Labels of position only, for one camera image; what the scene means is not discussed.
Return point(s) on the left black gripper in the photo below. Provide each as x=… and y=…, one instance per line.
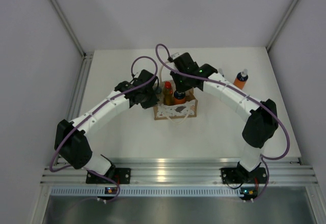
x=152, y=103

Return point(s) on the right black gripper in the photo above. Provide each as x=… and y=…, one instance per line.
x=174, y=76

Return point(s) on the clear bottle dark cap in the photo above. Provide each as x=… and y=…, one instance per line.
x=158, y=91

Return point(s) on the orange spray bottle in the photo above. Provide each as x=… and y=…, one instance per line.
x=241, y=79
x=179, y=97
x=221, y=72

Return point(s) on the yellow bottle red cap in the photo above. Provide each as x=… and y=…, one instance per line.
x=168, y=94

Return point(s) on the canvas jute tote bag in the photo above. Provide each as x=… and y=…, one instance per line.
x=178, y=113

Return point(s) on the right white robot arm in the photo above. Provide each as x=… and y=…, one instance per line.
x=259, y=127

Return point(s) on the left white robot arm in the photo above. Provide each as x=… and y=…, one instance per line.
x=75, y=139

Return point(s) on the aluminium mounting rail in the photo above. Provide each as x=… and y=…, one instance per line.
x=177, y=172

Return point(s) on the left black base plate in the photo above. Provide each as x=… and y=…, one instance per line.
x=120, y=175

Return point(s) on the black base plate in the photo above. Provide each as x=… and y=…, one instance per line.
x=120, y=175
x=237, y=175

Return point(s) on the right aluminium frame post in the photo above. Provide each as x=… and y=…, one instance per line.
x=282, y=23

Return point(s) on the aluminium frame post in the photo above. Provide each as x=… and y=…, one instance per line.
x=282, y=23
x=67, y=26

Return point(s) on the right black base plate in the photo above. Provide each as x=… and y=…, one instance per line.
x=237, y=175

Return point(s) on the slotted grey cable duct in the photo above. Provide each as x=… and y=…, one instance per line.
x=147, y=191

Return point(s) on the left aluminium frame post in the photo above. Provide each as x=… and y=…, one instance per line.
x=67, y=26

